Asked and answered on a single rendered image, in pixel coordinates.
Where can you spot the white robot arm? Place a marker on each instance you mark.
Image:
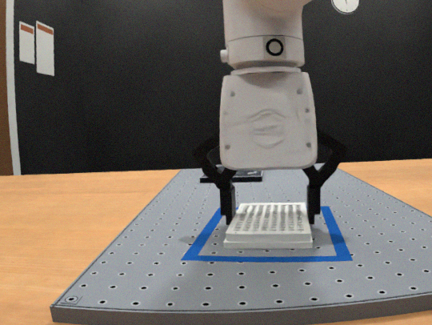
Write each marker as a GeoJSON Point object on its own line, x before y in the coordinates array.
{"type": "Point", "coordinates": [263, 33]}

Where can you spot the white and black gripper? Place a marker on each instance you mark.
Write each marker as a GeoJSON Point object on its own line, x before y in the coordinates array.
{"type": "Point", "coordinates": [265, 125]}

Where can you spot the blue tape square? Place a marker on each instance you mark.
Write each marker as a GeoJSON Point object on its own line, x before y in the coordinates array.
{"type": "Point", "coordinates": [340, 246]}

